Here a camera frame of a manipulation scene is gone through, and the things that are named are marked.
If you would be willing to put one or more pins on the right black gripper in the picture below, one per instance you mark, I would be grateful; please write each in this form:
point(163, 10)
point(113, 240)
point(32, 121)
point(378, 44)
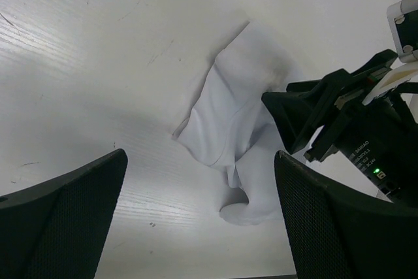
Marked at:
point(358, 116)

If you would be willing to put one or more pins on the white skirt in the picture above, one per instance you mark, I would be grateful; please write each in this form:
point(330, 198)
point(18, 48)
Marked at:
point(230, 130)

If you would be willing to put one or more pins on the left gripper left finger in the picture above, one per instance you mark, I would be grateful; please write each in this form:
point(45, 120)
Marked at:
point(58, 228)

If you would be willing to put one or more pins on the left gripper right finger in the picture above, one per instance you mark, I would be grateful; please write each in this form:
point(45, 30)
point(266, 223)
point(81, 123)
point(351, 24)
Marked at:
point(335, 231)

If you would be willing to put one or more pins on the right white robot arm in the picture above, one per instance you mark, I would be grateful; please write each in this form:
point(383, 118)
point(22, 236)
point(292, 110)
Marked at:
point(402, 18)

